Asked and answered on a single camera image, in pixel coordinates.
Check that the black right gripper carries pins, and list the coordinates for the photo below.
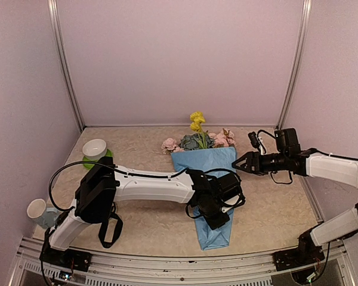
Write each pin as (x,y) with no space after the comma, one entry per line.
(252,157)

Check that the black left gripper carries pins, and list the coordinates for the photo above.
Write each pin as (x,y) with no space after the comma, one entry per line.
(215,224)

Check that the pale pink fake flower stem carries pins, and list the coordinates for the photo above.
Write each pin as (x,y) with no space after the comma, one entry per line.
(225,138)

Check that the blue fake flower bunch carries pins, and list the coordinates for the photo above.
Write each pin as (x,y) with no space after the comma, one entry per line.
(196,141)

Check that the yellow fake flower stem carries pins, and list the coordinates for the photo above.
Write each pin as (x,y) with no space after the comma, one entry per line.
(197,120)

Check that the black printed ribbon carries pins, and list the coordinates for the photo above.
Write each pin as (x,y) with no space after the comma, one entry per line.
(111,229)

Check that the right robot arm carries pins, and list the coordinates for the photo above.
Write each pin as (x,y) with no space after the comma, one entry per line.
(320,171)

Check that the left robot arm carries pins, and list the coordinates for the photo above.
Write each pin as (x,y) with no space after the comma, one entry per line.
(106,184)

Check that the white ceramic bowl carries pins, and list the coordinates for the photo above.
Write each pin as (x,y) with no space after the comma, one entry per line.
(95,149)

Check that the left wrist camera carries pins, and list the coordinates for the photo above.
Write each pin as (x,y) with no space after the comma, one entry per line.
(233,203)

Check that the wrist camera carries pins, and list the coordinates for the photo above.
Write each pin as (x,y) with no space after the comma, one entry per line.
(256,142)
(233,203)

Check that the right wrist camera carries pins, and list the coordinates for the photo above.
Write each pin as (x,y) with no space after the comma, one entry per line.
(256,142)

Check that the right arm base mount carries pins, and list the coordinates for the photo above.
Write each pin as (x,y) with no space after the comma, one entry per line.
(295,258)

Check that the aluminium front frame rail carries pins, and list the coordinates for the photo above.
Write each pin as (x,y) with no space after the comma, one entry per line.
(121,269)

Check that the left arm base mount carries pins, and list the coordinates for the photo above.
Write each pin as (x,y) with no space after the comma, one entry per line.
(71,259)

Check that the aluminium corner post right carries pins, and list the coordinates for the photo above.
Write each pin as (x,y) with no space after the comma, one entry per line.
(296,64)

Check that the aluminium corner post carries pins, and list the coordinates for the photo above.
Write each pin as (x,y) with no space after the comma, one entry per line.
(58,37)
(296,64)

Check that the aluminium corner post left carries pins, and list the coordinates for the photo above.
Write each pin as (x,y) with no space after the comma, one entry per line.
(58,37)

